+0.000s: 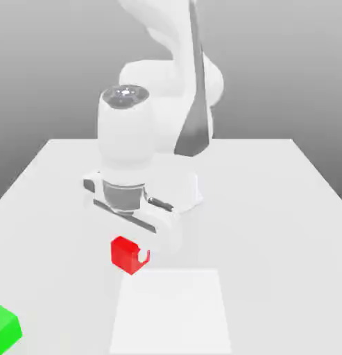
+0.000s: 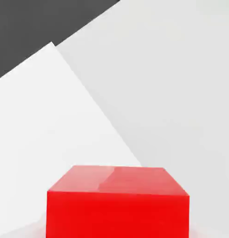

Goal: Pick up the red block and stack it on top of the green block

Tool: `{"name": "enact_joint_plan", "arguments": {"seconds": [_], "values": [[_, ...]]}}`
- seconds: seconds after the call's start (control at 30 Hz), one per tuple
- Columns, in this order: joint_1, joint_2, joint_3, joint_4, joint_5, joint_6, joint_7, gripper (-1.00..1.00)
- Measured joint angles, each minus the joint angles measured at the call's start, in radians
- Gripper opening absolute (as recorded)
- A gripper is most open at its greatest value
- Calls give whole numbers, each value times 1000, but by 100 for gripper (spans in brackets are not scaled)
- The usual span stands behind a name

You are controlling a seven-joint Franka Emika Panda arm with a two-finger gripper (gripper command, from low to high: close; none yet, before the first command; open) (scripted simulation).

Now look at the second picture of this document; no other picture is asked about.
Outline small red cube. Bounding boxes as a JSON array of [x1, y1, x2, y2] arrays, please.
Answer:
[[46, 165, 190, 238]]

